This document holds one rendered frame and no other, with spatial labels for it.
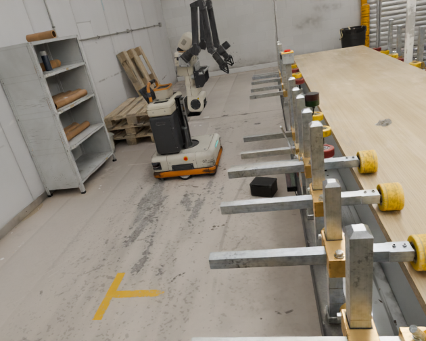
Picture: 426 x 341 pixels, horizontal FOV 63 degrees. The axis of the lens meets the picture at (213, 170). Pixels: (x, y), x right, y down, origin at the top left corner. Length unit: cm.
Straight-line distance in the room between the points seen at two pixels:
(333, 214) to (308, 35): 875
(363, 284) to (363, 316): 7
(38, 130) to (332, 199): 339
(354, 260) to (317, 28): 902
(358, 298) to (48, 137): 351
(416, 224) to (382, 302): 29
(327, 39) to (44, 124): 736
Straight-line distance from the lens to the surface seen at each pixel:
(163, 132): 349
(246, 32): 943
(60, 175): 399
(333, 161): 130
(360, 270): 61
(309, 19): 947
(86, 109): 459
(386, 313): 122
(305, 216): 146
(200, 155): 345
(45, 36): 419
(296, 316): 202
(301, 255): 86
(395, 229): 106
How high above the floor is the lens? 150
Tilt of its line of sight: 24 degrees down
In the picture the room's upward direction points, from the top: 11 degrees counter-clockwise
